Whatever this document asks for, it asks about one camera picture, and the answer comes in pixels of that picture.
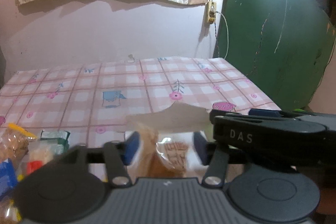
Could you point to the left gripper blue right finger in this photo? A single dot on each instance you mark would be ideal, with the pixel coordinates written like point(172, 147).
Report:
point(201, 148)

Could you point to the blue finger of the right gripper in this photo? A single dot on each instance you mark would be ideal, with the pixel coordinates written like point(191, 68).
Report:
point(264, 113)

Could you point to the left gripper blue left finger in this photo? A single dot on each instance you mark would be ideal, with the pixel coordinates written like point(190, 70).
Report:
point(131, 146)

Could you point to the red bean bread clear pack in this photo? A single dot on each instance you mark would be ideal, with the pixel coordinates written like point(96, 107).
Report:
point(160, 157)

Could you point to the dark green snack packet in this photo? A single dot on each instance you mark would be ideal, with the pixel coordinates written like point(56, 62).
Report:
point(60, 136)

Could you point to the red label noodle snack pack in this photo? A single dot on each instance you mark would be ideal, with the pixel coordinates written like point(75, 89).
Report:
point(39, 154)

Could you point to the clear bag brown cookies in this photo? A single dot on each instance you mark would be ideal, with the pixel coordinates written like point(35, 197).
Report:
point(14, 142)

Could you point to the blue snack packet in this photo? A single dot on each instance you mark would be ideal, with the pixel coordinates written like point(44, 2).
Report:
point(8, 178)

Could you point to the small yellow snack packet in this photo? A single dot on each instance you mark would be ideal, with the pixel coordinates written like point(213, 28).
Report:
point(9, 214)

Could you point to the shallow cardboard box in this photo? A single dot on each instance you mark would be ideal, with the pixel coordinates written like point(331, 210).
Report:
point(179, 117)

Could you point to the pink checkered tablecloth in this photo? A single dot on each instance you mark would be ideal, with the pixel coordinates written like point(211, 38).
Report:
point(92, 102)

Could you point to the green door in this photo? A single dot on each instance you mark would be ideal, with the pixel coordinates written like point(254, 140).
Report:
point(282, 46)

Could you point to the yellow wall socket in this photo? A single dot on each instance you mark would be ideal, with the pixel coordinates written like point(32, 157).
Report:
point(211, 11)

